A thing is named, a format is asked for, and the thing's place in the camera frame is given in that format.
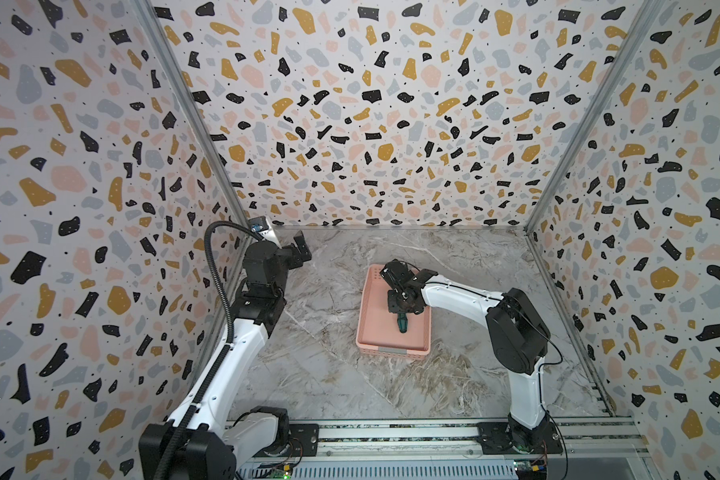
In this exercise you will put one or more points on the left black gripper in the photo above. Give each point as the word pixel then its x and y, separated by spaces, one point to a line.
pixel 293 261

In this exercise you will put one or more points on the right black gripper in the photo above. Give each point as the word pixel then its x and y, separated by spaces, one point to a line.
pixel 400 299

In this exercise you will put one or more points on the green handled screwdriver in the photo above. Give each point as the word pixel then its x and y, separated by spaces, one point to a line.
pixel 402 322

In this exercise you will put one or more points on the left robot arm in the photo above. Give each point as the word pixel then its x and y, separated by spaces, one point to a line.
pixel 197 441

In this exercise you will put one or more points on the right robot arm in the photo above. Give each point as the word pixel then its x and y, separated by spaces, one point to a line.
pixel 518 335

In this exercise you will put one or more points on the pink perforated plastic bin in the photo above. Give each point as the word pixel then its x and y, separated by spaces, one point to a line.
pixel 378 332

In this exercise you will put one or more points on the white ventilated cover strip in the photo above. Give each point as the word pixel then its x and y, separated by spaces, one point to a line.
pixel 439 469

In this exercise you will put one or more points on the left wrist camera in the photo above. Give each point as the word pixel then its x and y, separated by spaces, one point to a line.
pixel 263 226

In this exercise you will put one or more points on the left aluminium corner post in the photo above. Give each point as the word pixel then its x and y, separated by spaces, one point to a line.
pixel 148 20

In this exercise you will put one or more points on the aluminium corner post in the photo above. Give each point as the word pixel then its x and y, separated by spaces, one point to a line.
pixel 642 22
pixel 148 20

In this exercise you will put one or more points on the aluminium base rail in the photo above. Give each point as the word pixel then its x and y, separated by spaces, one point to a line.
pixel 577 448

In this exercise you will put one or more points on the right aluminium corner post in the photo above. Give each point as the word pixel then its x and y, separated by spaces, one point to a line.
pixel 642 22

